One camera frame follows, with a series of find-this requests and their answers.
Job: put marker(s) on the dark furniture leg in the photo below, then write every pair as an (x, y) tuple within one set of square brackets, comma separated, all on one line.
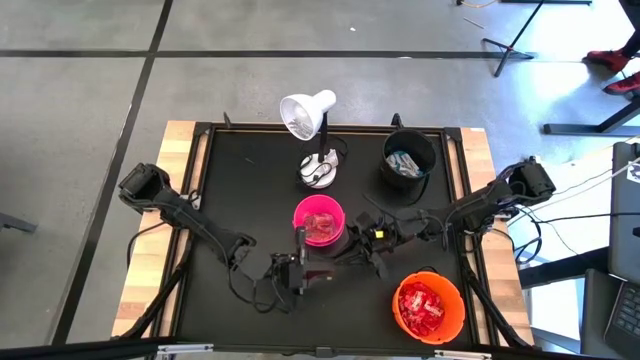
[(17, 223)]

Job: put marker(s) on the clear candy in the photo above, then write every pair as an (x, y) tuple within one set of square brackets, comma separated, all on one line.
[(312, 225), (327, 225)]

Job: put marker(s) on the black tripod stand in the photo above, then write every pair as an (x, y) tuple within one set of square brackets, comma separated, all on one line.
[(510, 49)]

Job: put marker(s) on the person's foot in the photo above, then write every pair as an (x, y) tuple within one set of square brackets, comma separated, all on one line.
[(607, 59), (625, 85)]

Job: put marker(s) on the silver frame bracket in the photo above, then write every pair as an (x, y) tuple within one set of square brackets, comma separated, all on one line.
[(185, 348), (462, 355)]

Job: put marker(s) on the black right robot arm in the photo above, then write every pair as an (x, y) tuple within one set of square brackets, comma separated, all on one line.
[(480, 205)]

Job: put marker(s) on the white desk lamp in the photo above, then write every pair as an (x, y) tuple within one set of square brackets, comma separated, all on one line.
[(300, 112)]

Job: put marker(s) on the black aluminium table frame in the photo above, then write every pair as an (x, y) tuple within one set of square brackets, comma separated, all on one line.
[(250, 126)]

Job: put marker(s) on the person's leg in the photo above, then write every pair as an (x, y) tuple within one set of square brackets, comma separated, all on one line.
[(632, 30)]

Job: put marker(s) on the white blue Hershey's bar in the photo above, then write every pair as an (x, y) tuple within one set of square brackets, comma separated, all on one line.
[(397, 161), (412, 167)]

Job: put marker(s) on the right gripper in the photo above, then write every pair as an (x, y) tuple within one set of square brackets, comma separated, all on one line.
[(377, 232)]

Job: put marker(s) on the pink jack-o'-lantern bucket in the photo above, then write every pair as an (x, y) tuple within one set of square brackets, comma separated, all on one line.
[(340, 210)]

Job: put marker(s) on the silver mounting plate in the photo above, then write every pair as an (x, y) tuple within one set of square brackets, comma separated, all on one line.
[(196, 201)]

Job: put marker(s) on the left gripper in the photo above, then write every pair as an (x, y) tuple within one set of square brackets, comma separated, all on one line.
[(289, 272)]

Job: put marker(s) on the black desk leg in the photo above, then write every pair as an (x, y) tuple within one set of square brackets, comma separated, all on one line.
[(575, 129)]

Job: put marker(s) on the black jack-o'-lantern bucket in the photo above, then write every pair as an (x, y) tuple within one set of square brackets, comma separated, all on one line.
[(395, 142)]

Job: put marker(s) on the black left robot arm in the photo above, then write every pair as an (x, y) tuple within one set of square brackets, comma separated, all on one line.
[(190, 220)]

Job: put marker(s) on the grey laptop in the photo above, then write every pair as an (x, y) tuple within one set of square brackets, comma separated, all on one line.
[(625, 225)]

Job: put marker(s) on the orange plastic bucket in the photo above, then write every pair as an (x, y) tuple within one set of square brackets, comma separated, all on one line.
[(452, 310)]

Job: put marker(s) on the black table mat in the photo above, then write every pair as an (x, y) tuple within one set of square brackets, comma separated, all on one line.
[(240, 200)]

